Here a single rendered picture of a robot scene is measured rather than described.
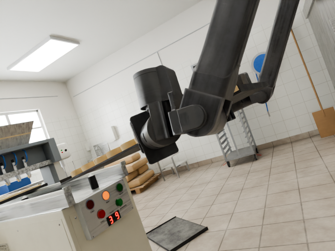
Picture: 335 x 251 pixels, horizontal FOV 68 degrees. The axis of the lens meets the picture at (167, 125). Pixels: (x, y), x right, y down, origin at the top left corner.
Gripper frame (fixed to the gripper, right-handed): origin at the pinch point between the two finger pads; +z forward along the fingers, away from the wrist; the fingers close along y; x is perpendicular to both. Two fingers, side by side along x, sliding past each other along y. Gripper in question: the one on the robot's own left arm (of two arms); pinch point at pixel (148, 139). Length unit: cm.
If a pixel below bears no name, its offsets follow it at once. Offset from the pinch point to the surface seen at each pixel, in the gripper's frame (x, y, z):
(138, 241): -13, 37, 56
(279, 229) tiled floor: 79, 95, 111
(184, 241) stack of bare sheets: 18, 86, 155
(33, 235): -48, 14, 53
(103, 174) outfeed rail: -16, 4, 62
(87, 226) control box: -26.0, 18.2, 37.5
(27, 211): -47, 5, 53
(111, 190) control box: -14, 11, 47
